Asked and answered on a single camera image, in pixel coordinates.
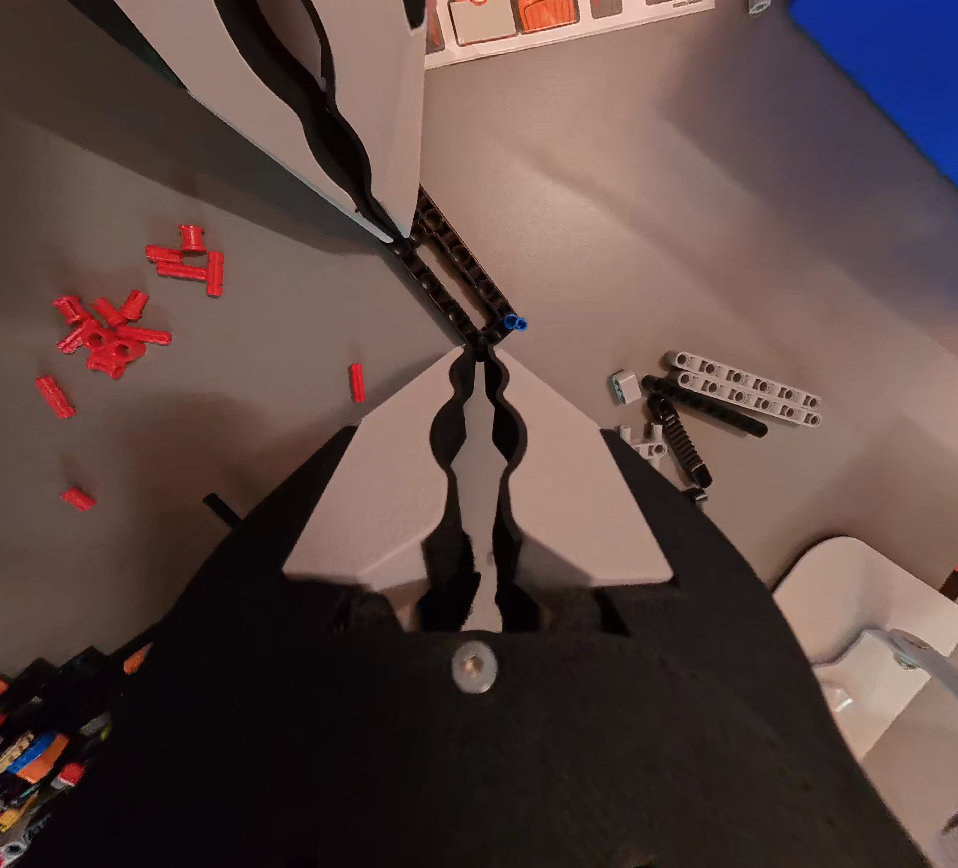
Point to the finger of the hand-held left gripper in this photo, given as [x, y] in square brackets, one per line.
[374, 59]
[187, 7]

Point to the black lego shock absorber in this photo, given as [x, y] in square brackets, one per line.
[679, 441]

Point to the blue lego pin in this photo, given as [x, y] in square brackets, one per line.
[516, 323]

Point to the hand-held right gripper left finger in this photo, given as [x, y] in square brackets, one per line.
[359, 501]

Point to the small pale grey lego block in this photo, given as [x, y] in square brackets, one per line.
[625, 386]

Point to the pile of multicoloured lego pieces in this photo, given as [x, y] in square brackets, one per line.
[45, 748]

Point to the light grey lego beam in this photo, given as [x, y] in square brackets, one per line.
[741, 377]
[771, 410]

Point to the scatter of red lego pins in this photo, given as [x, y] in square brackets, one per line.
[112, 340]

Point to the white stand base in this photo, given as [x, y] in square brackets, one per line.
[846, 613]

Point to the black lego axle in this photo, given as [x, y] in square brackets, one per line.
[703, 404]

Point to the blue box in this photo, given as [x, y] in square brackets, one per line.
[883, 22]

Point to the black lego frame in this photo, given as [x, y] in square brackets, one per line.
[468, 269]

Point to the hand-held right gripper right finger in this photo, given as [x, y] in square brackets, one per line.
[584, 508]

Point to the light grey lego connector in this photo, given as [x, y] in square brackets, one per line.
[645, 443]

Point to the small black lego piece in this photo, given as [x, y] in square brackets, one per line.
[221, 508]

